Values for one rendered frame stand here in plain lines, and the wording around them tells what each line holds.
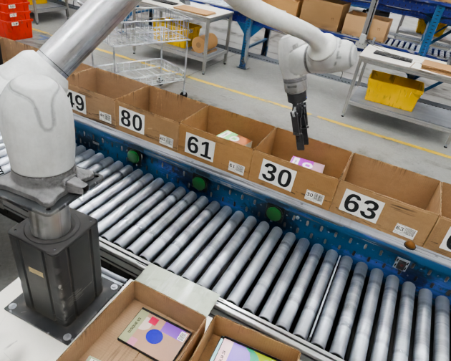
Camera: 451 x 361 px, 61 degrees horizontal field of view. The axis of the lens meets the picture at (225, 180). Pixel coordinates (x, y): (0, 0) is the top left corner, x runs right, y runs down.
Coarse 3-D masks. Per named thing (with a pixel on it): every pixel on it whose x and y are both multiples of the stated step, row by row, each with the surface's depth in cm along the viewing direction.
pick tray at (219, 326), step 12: (216, 324) 122; (228, 324) 120; (240, 324) 118; (204, 336) 114; (216, 336) 124; (228, 336) 123; (240, 336) 121; (252, 336) 119; (264, 336) 116; (204, 348) 120; (264, 348) 119; (276, 348) 117; (288, 348) 115; (192, 360) 108; (204, 360) 117; (288, 360) 117
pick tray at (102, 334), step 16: (128, 288) 126; (144, 288) 127; (112, 304) 120; (128, 304) 130; (144, 304) 131; (160, 304) 127; (176, 304) 123; (96, 320) 114; (112, 320) 124; (128, 320) 125; (176, 320) 127; (192, 320) 123; (80, 336) 109; (96, 336) 117; (112, 336) 120; (192, 336) 123; (64, 352) 104; (80, 352) 112; (96, 352) 115; (112, 352) 115; (128, 352) 116; (192, 352) 117
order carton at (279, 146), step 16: (272, 144) 197; (288, 144) 194; (320, 144) 186; (256, 160) 173; (272, 160) 169; (288, 160) 198; (320, 160) 190; (336, 160) 186; (256, 176) 177; (304, 176) 165; (320, 176) 162; (336, 176) 190; (288, 192) 173; (304, 192) 169; (320, 192) 165
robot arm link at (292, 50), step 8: (280, 40) 141; (288, 40) 138; (296, 40) 138; (280, 48) 141; (288, 48) 139; (296, 48) 139; (304, 48) 137; (280, 56) 142; (288, 56) 140; (296, 56) 138; (304, 56) 137; (280, 64) 144; (288, 64) 141; (296, 64) 139; (304, 64) 138; (288, 72) 143; (296, 72) 142; (304, 72) 141
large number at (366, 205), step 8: (352, 192) 158; (344, 200) 161; (352, 200) 160; (360, 200) 158; (368, 200) 156; (376, 200) 155; (344, 208) 163; (352, 208) 161; (360, 208) 160; (368, 208) 158; (376, 208) 157; (360, 216) 161; (368, 216) 160; (376, 216) 158
